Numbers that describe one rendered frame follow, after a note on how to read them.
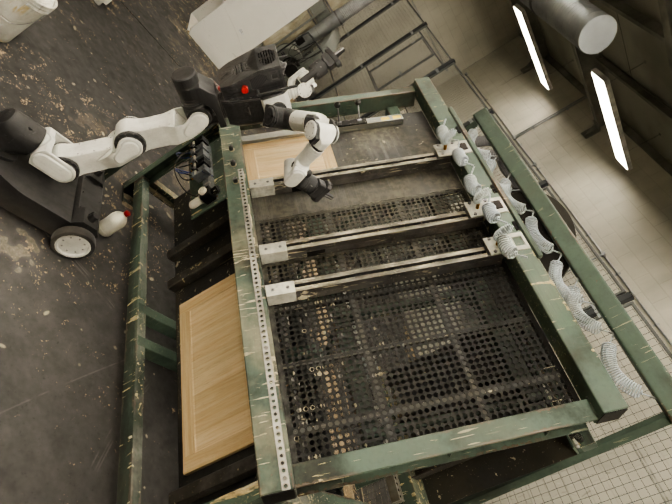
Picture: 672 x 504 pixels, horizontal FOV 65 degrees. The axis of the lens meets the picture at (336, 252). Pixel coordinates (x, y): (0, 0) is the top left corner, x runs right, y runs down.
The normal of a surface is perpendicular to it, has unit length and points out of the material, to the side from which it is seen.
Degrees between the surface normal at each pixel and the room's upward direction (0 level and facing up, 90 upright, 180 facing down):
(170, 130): 111
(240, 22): 90
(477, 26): 90
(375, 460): 60
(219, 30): 90
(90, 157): 90
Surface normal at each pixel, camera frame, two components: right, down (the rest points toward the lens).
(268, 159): -0.02, -0.65
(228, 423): -0.51, -0.48
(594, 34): 0.15, 0.66
